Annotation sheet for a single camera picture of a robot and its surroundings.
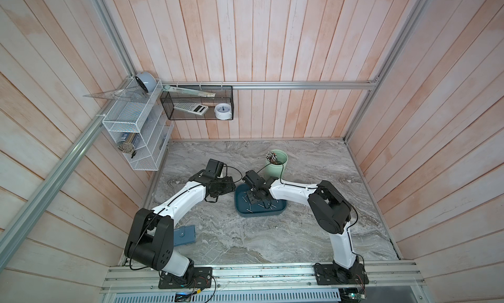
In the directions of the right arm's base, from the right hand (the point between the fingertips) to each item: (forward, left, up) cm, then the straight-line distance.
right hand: (253, 194), depth 97 cm
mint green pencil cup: (+9, -12, +8) cm, 17 cm away
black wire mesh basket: (+35, +14, +35) cm, 51 cm away
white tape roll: (+29, +15, +29) cm, 44 cm away
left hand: (-3, +11, +9) cm, 14 cm away
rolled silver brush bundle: (+3, +50, +31) cm, 59 cm away
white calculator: (+33, +30, +28) cm, 53 cm away
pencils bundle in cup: (+10, -9, +17) cm, 22 cm away
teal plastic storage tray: (-8, +4, +2) cm, 9 cm away
